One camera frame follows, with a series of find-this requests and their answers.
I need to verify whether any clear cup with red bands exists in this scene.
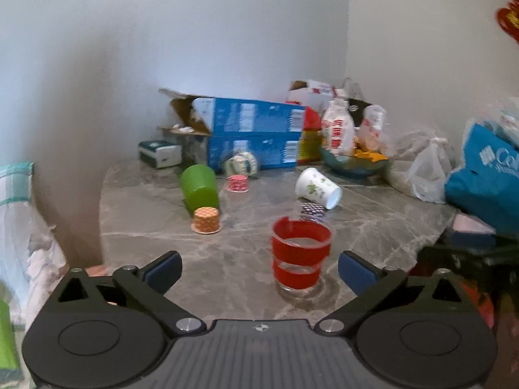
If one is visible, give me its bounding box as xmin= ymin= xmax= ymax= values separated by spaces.
xmin=271 ymin=216 xmax=334 ymax=292

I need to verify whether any blue cardboard box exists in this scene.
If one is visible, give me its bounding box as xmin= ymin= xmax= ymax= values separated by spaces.
xmin=158 ymin=88 xmax=307 ymax=173

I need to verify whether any white floral paper cup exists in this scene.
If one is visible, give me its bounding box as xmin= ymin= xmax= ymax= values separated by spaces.
xmin=295 ymin=167 xmax=343 ymax=210

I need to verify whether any green object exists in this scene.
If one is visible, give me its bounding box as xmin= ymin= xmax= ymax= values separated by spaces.
xmin=0 ymin=300 xmax=21 ymax=373

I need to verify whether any blue dotted small paper cup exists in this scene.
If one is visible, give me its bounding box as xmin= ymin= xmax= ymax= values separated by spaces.
xmin=299 ymin=203 xmax=327 ymax=223

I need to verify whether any orange snack packet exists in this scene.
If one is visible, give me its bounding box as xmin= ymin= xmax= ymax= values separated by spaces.
xmin=353 ymin=148 xmax=389 ymax=161

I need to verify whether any small green white box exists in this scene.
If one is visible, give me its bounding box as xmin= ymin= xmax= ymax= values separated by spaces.
xmin=138 ymin=139 xmax=182 ymax=170

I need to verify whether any white bag with red print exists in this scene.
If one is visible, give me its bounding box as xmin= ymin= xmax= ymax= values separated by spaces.
xmin=321 ymin=98 xmax=356 ymax=157

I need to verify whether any clear snack bag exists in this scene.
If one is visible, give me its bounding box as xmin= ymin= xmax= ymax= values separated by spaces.
xmin=357 ymin=104 xmax=392 ymax=157

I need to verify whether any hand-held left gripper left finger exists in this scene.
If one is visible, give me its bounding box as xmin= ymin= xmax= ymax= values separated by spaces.
xmin=53 ymin=250 xmax=206 ymax=338

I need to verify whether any green plastic cup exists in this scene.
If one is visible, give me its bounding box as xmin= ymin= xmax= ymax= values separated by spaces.
xmin=179 ymin=164 xmax=220 ymax=213

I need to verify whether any teal bowl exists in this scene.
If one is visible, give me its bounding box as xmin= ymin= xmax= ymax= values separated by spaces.
xmin=318 ymin=146 xmax=392 ymax=179

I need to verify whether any green checked cloth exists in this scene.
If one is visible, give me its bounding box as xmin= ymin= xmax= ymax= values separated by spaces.
xmin=0 ymin=162 xmax=35 ymax=211

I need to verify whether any blue shopping bag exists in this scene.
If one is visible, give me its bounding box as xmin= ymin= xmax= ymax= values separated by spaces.
xmin=445 ymin=124 xmax=519 ymax=236

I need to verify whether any red wall ornament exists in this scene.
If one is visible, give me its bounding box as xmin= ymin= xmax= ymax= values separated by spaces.
xmin=495 ymin=0 xmax=519 ymax=43

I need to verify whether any orange dotted paper cup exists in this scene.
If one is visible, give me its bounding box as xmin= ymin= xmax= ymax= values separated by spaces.
xmin=191 ymin=206 xmax=223 ymax=234

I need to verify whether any red yellow carton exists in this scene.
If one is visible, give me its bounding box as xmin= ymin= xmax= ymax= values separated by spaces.
xmin=298 ymin=106 xmax=324 ymax=165

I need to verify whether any clear plastic bag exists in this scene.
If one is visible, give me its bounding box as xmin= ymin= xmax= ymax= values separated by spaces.
xmin=383 ymin=130 xmax=461 ymax=204

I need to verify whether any white plastic bag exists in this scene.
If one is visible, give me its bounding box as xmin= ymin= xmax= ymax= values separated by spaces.
xmin=0 ymin=203 xmax=67 ymax=325

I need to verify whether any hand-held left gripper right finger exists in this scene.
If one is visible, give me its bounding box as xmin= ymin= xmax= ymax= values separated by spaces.
xmin=314 ymin=250 xmax=467 ymax=337

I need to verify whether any red dotted small paper cup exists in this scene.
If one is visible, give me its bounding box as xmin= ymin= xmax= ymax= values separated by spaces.
xmin=225 ymin=174 xmax=249 ymax=193

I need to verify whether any black bag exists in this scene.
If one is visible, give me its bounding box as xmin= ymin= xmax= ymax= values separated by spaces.
xmin=344 ymin=79 xmax=373 ymax=128

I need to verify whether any white red box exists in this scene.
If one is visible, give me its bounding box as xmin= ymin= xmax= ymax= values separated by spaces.
xmin=287 ymin=80 xmax=347 ymax=108

